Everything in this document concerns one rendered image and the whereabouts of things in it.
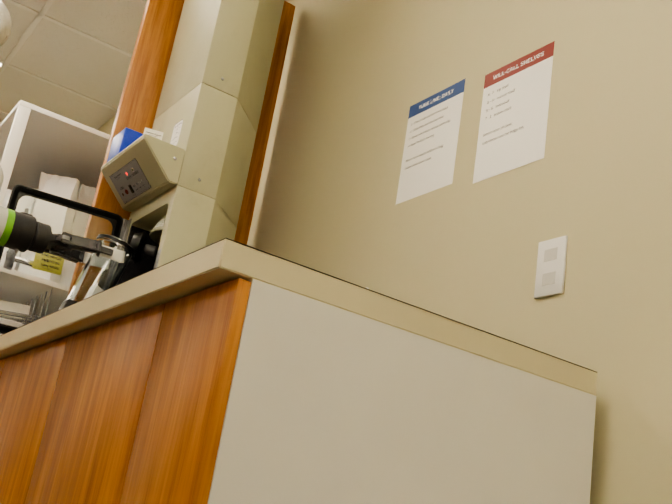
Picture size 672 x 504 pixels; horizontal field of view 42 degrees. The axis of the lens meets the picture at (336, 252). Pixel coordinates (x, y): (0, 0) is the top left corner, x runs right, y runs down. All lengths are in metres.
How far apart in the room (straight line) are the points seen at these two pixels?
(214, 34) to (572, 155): 1.12
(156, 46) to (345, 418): 1.86
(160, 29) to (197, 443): 1.94
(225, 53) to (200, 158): 0.32
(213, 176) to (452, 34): 0.71
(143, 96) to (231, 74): 0.39
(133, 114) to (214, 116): 0.40
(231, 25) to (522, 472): 1.57
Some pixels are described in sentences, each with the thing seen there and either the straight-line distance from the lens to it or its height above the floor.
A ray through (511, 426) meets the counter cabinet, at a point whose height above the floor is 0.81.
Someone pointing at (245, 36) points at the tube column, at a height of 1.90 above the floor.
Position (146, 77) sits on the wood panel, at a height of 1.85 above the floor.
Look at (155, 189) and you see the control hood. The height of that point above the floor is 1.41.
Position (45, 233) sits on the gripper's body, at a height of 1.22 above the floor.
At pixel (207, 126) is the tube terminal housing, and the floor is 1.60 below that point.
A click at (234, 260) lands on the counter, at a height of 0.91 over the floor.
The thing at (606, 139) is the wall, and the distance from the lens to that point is 1.74.
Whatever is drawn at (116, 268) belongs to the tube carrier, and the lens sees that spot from 2.33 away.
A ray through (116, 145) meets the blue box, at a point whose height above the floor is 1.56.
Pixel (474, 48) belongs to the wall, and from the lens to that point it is 2.19.
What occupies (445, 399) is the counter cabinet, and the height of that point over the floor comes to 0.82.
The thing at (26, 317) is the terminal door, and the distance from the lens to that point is 2.45.
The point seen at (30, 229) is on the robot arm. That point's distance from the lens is 2.27.
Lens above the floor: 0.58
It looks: 19 degrees up
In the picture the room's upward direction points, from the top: 10 degrees clockwise
